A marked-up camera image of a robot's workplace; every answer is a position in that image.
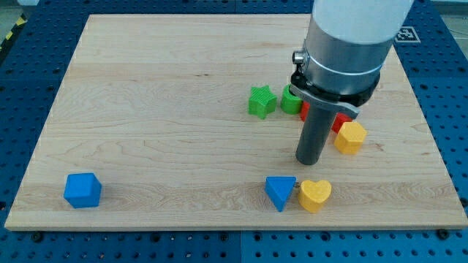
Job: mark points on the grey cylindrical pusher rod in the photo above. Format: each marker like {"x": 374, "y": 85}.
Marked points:
{"x": 316, "y": 128}

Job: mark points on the yellow hexagon block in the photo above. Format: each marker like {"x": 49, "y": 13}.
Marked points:
{"x": 350, "y": 138}

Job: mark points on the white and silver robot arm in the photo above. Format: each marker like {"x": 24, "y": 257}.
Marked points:
{"x": 338, "y": 66}

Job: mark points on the yellow heart block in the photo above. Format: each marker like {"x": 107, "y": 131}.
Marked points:
{"x": 313, "y": 195}

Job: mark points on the red block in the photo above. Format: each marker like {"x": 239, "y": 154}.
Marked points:
{"x": 339, "y": 120}

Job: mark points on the green cylinder block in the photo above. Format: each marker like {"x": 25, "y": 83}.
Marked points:
{"x": 290, "y": 103}

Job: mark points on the green star block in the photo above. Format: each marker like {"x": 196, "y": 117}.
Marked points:
{"x": 262, "y": 101}

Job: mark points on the blue triangle block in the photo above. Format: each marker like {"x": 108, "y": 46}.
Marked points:
{"x": 279, "y": 189}

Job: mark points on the black and white fiducial marker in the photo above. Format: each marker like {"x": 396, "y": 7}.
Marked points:
{"x": 407, "y": 34}

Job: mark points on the light wooden board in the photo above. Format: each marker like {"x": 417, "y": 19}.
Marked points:
{"x": 156, "y": 107}

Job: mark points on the blue cube block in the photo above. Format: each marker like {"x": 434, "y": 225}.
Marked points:
{"x": 82, "y": 190}

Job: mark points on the yellow black hazard tape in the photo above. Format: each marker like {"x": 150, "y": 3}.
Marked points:
{"x": 14, "y": 32}

